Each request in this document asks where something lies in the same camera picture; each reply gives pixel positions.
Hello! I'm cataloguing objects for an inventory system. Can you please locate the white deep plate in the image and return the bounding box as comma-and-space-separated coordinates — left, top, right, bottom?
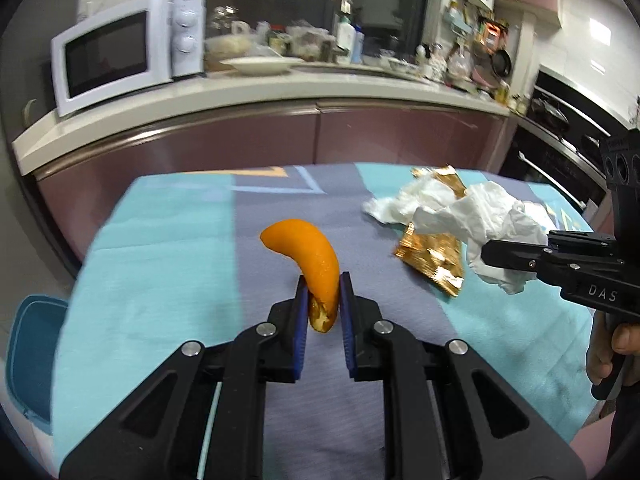
219, 55, 306, 76

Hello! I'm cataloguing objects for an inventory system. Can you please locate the white pump bottle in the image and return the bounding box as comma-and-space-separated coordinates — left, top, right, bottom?
336, 15, 353, 65

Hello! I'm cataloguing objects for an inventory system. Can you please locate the white microwave oven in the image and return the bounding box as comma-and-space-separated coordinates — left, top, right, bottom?
50, 0, 207, 118

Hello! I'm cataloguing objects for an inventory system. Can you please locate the blue plastic bin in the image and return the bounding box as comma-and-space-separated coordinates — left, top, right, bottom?
5, 295, 71, 423

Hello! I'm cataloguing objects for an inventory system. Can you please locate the black built-in oven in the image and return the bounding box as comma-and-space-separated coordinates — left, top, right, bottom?
497, 120, 608, 216

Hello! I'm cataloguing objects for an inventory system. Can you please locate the clear food container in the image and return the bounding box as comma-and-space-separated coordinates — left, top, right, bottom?
205, 34, 251, 71

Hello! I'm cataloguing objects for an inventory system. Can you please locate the gold foil wrapper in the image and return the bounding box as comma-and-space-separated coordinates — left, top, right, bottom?
392, 164, 468, 300

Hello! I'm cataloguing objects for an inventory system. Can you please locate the blue grey patterned tablecloth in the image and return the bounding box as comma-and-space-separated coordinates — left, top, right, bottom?
50, 162, 608, 480

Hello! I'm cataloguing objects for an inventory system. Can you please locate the black frying pan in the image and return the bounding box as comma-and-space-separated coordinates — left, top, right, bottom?
489, 49, 512, 78

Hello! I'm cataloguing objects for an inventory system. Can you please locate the orange peel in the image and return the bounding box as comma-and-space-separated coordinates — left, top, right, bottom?
259, 218, 342, 334

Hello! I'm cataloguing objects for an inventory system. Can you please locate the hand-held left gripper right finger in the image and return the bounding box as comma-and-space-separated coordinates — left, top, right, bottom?
339, 271, 587, 480

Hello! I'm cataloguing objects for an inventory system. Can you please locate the person's right hand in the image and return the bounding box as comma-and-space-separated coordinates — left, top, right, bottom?
585, 310, 640, 396

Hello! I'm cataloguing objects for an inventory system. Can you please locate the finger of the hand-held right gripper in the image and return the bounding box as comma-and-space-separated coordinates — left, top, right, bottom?
479, 238, 563, 288
546, 230, 617, 261

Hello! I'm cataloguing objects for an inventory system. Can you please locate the black range hood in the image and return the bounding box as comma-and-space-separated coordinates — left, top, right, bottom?
532, 62, 616, 161

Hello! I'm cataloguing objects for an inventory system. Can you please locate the black pot with lid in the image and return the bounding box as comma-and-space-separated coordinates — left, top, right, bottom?
530, 97, 568, 131

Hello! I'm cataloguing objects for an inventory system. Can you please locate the pink base cabinet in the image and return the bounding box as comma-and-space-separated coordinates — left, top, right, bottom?
30, 102, 511, 271

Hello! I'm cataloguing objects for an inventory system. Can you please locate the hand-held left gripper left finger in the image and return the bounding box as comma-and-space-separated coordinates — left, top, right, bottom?
59, 275, 310, 480

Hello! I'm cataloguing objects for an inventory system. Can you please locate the steel kitchen faucet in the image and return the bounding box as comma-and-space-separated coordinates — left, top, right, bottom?
330, 0, 353, 56

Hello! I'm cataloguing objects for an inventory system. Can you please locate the white tissue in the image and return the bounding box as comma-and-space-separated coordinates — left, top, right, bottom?
412, 182, 557, 295
361, 177, 441, 226

